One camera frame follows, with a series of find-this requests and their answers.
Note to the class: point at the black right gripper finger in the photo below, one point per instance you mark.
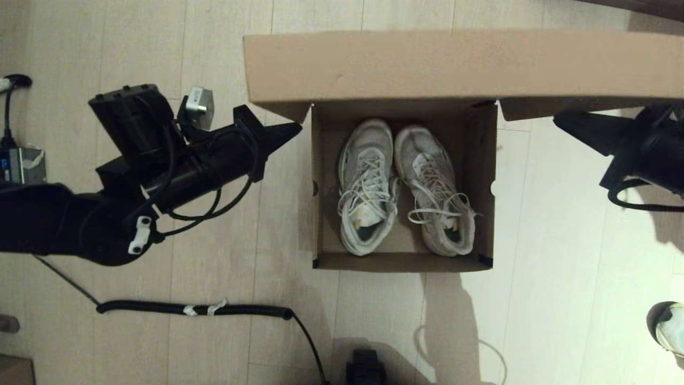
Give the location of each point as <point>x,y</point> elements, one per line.
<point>593,122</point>
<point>598,141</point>

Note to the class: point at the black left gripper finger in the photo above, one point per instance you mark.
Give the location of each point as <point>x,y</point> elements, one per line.
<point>275,143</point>
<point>278,130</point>

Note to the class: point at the brown cardboard shoe box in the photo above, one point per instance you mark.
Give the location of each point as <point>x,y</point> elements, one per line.
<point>427,64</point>

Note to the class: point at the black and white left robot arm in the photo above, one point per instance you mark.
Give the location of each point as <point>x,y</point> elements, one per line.
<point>69,224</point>

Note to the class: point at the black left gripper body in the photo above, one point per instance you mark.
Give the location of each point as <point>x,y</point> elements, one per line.
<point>255,144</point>

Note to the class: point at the small grey round object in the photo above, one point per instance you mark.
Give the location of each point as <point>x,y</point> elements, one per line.
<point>8,324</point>

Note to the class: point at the white mesh sneaker orange tongue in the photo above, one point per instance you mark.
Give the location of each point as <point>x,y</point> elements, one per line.
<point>366,176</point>

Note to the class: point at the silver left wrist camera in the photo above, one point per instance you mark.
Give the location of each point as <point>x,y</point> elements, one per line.
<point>199,107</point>

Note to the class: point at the black and silver robot base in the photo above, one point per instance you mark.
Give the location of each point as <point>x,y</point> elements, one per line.
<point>366,369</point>

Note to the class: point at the white tape piece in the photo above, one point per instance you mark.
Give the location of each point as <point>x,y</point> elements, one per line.
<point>190,310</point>
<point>216,307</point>

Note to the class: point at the white shoe of bystander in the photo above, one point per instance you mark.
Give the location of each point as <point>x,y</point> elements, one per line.
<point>672,331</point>

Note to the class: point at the brown cardboard piece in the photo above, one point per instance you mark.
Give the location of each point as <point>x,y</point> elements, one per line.
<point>16,371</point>

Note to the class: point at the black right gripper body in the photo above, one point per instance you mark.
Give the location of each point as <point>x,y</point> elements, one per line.
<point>628,149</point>

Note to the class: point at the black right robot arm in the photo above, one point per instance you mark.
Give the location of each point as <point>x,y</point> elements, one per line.
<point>662,155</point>

